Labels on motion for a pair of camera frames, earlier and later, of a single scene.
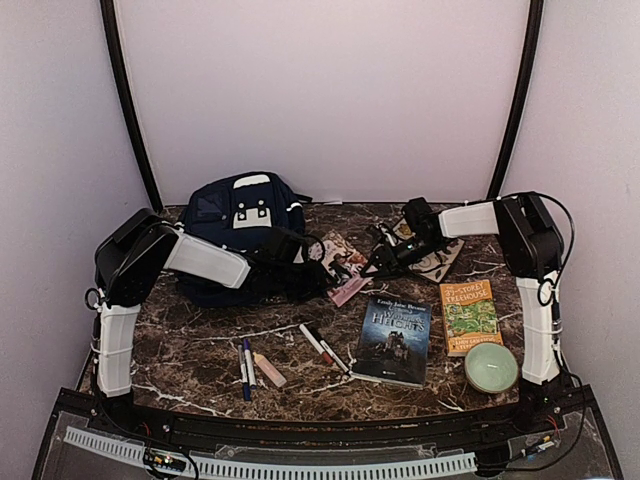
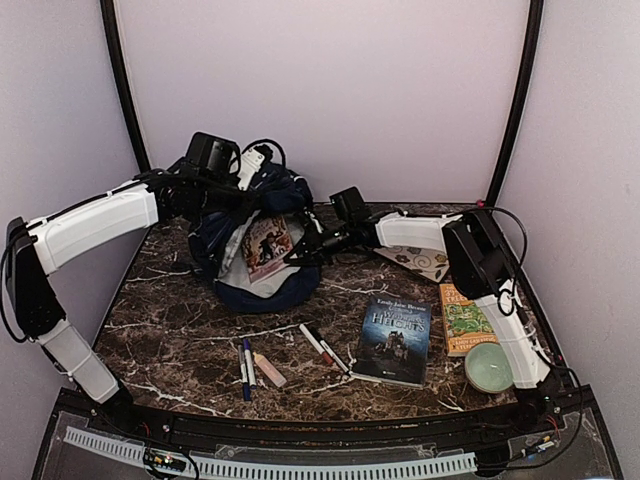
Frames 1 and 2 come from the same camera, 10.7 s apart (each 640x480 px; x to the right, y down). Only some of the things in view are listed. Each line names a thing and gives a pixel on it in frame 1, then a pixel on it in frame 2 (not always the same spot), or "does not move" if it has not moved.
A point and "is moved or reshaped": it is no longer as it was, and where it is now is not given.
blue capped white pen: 250,364 does not move
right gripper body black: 401,260 to 342,240
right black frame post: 521,99 does not move
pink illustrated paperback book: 344,266 to 265,243
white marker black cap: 331,351 does not move
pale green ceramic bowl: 490,367 does not move
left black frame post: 116,75 does not move
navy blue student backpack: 232,211 is moved or reshaped
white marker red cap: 325,356 does not move
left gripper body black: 298,285 to 215,196
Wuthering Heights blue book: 394,343 does not move
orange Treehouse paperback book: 469,315 does not move
